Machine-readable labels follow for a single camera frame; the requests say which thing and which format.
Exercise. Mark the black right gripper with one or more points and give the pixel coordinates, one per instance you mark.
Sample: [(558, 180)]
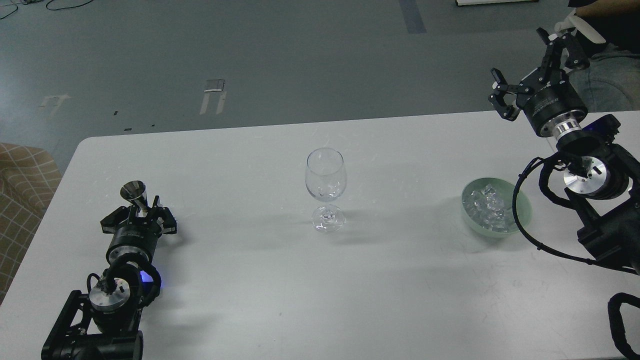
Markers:
[(552, 100)]

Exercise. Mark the beige checkered sofa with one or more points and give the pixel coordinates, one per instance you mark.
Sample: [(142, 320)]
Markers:
[(29, 178)]

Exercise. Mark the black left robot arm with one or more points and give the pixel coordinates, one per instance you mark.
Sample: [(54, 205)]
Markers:
[(103, 322)]

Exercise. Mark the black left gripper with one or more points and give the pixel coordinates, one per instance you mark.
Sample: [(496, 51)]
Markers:
[(139, 238)]

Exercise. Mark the green bowl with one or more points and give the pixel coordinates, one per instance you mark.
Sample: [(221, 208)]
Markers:
[(522, 209)]

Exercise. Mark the seated person dark shirt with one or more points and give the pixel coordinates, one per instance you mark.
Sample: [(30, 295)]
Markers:
[(612, 80)]

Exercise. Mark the clear wine glass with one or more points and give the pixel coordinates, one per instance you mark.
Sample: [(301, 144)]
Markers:
[(325, 181)]

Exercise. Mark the clear ice cubes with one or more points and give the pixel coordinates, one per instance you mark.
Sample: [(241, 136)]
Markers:
[(486, 206)]

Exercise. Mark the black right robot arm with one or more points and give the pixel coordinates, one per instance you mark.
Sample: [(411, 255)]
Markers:
[(589, 173)]

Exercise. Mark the white office chair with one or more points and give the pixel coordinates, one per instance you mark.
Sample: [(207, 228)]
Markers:
[(580, 25)]

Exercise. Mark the steel cocktail jigger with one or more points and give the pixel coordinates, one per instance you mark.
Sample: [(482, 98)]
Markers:
[(134, 192)]

